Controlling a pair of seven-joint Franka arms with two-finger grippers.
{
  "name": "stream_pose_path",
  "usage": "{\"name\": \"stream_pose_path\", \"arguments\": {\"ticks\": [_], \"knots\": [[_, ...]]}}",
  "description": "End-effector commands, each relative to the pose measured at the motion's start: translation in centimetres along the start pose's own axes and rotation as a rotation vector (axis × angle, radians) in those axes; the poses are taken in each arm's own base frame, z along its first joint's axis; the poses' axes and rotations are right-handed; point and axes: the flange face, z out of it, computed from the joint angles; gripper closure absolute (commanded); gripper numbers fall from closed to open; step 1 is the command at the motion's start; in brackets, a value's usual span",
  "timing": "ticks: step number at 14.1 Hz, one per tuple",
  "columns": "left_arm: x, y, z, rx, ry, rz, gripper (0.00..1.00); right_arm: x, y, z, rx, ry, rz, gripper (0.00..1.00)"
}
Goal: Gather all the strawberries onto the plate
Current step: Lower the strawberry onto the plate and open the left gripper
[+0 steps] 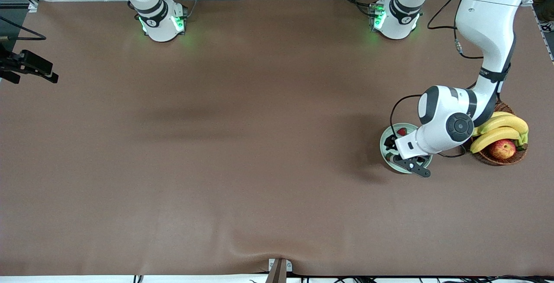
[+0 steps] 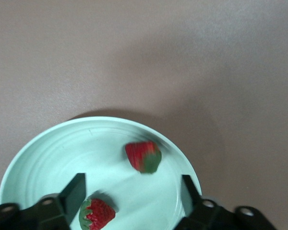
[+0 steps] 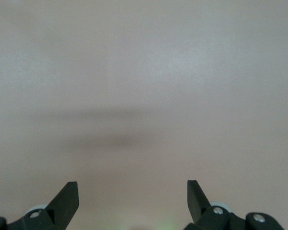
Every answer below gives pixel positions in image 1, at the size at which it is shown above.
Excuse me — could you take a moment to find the red apple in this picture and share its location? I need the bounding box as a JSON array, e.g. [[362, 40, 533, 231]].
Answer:
[[489, 139, 516, 160]]

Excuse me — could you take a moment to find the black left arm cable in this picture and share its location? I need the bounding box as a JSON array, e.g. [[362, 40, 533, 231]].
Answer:
[[390, 0, 484, 159]]

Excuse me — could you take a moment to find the brown table cloth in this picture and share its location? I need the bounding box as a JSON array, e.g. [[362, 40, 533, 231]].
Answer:
[[0, 0, 554, 277]]

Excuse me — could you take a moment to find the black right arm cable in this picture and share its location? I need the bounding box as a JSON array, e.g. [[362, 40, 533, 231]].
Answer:
[[0, 16, 47, 42]]

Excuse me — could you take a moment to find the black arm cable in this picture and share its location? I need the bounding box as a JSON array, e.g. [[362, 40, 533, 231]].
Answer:
[[390, 0, 484, 159], [0, 16, 47, 42]]

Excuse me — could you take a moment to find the brown metal bar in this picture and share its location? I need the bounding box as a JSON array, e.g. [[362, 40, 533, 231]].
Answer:
[[265, 260, 287, 283]]

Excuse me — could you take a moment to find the brown wicker basket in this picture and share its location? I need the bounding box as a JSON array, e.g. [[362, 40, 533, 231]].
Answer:
[[467, 101, 528, 166]]

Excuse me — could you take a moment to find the silver metal bracket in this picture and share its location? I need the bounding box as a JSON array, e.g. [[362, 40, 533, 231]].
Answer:
[[268, 258, 293, 272]]

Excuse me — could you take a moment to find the pale green plate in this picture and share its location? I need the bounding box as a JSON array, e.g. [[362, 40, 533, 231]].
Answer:
[[380, 122, 433, 174]]

